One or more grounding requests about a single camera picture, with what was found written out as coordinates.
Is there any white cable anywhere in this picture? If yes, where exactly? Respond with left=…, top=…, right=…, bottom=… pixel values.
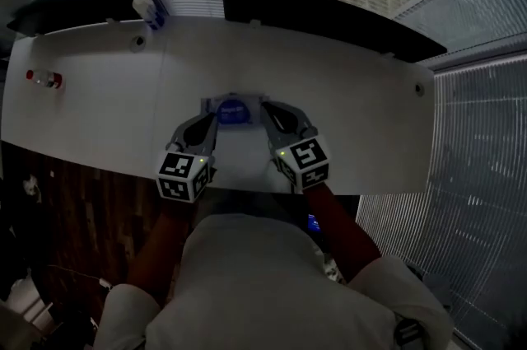
left=47, top=264, right=114, bottom=292

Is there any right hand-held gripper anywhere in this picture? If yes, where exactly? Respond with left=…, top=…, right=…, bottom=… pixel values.
left=260, top=100, right=331, bottom=192

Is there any person's right forearm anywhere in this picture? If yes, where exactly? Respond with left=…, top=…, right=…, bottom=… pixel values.
left=301, top=178, right=383, bottom=284

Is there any wet wipes pack blue lid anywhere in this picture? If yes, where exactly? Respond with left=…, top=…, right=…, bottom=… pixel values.
left=199, top=92, right=272, bottom=128

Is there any crumpled white paper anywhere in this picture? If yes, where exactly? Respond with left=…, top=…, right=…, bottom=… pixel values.
left=22, top=174, right=43, bottom=204

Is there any white bottle with blue label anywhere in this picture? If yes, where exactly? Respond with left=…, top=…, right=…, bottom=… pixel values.
left=126, top=0, right=166, bottom=30

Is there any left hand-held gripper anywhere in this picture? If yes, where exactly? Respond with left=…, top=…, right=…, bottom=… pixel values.
left=156, top=112, right=220, bottom=203

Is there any device with blue screen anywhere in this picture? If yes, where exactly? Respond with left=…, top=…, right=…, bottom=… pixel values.
left=305, top=212, right=323, bottom=234

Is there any person's grey shirt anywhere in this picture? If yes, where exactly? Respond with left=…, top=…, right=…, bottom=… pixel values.
left=93, top=212, right=455, bottom=350

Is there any short black desk divider panel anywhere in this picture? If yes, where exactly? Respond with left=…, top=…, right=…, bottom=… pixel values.
left=5, top=0, right=146, bottom=38

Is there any clear bottle with red cap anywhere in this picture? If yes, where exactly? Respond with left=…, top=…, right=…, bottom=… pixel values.
left=26, top=68, right=66, bottom=91

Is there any person's left forearm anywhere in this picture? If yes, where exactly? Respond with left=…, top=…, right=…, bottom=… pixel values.
left=126, top=194, right=195, bottom=302

